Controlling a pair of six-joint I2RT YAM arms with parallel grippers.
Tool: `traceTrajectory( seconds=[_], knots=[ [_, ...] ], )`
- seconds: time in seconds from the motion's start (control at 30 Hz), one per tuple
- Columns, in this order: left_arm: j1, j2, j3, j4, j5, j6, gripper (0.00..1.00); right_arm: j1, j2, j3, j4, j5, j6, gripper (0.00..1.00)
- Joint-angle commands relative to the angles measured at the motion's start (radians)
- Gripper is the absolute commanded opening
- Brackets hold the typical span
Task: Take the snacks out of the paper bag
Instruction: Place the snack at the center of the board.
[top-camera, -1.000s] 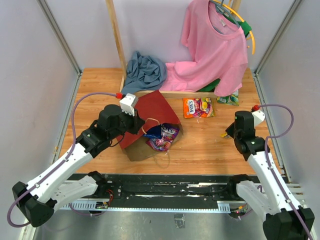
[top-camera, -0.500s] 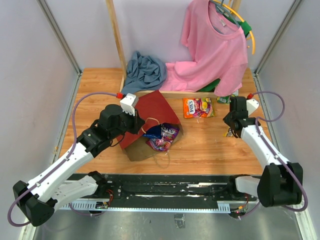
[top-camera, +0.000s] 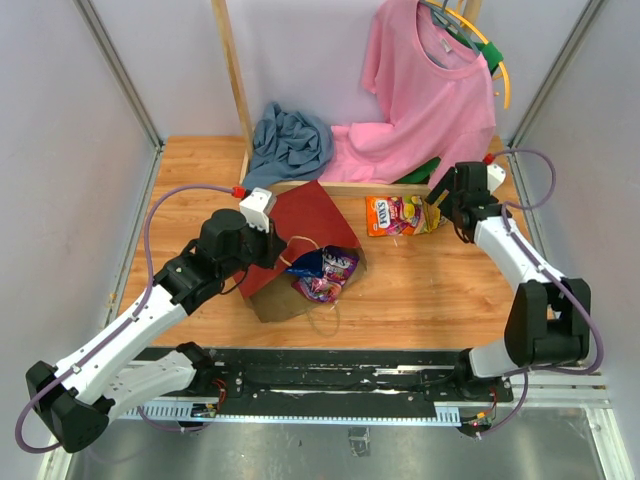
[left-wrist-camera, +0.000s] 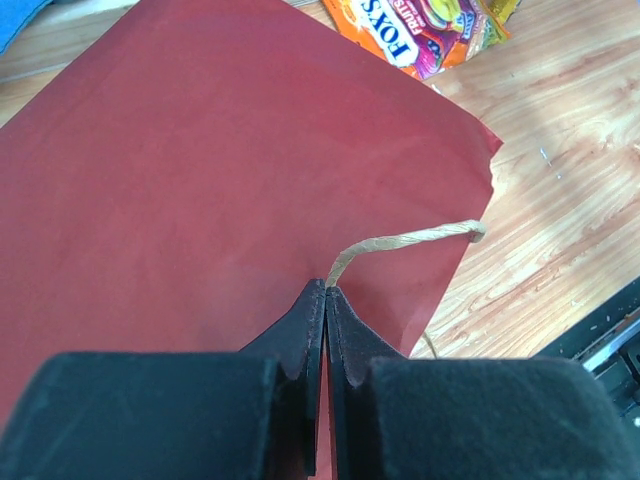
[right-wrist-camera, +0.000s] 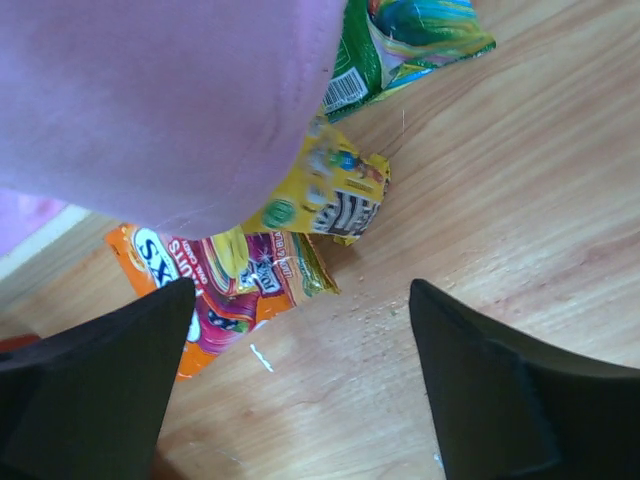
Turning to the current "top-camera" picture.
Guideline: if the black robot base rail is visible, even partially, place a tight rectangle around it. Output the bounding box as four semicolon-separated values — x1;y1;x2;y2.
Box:
139;344;515;420

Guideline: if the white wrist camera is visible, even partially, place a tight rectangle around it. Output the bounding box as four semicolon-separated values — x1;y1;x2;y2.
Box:
232;186;276;233
483;153;507;194

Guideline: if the blue snack bag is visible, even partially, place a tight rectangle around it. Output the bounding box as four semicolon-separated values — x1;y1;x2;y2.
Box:
286;249;324;278

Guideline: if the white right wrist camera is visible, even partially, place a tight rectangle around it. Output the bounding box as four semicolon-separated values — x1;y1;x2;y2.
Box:
483;153;507;194

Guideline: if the wooden clothes rack frame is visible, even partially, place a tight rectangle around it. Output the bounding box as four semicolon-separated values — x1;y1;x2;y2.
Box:
210;0;484;200

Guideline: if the yellow clothes hanger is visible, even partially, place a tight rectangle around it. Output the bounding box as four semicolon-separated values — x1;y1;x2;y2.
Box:
427;1;512;110

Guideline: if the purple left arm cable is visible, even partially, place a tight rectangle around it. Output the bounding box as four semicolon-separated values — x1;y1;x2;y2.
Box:
13;183;236;454

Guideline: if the yellow M&M's candy bag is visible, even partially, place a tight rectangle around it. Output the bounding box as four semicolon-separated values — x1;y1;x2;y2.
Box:
423;203;447;233

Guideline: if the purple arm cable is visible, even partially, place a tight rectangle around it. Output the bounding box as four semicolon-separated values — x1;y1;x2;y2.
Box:
469;147;606;441
13;183;236;454

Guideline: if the crumpled blue cloth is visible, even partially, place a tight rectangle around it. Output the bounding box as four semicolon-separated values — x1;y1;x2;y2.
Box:
242;102;335;189

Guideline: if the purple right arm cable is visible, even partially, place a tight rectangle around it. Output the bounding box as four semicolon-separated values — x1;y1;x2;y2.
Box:
469;147;606;441

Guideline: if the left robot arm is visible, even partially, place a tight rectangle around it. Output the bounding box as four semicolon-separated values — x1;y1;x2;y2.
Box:
26;207;286;453

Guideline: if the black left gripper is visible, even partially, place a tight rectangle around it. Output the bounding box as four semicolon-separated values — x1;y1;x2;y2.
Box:
219;214;288;279

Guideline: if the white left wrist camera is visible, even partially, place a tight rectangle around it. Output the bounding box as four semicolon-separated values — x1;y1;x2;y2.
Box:
232;186;276;233

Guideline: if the grey clothes hanger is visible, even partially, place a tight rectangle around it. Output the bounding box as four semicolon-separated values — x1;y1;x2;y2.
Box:
416;1;481;70

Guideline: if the orange Fox's candy bag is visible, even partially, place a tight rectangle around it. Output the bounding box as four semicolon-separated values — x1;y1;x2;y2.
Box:
365;195;431;237

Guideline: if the purple Fox's candy bag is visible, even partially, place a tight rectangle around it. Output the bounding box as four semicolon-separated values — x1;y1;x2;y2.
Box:
291;245;359;303

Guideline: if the red brown paper bag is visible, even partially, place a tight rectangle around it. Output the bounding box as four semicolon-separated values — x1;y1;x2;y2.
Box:
234;181;367;324

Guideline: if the pink t-shirt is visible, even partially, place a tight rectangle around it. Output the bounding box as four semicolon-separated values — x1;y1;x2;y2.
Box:
320;1;496;187

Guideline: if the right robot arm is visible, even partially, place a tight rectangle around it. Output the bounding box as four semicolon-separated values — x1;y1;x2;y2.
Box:
427;162;592;400

